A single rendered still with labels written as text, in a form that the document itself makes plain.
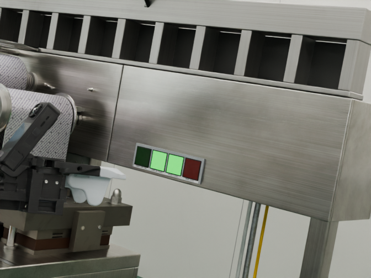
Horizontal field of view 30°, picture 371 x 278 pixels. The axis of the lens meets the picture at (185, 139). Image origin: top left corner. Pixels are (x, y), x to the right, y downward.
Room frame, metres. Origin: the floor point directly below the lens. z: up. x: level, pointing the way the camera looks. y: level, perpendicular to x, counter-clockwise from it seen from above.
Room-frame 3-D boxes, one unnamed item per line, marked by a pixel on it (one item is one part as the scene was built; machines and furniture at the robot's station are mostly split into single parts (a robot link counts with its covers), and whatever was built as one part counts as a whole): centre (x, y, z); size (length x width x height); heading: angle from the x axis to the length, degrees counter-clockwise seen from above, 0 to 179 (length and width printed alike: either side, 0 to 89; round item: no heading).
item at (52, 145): (1.98, 0.42, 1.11); 0.23 x 0.01 x 0.18; 143
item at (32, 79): (2.30, 0.57, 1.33); 0.07 x 0.07 x 0.07; 53
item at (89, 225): (1.89, 0.22, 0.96); 0.10 x 0.03 x 0.11; 143
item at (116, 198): (2.04, 0.17, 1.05); 0.04 x 0.04 x 0.04
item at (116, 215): (1.94, 0.30, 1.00); 0.40 x 0.16 x 0.06; 143
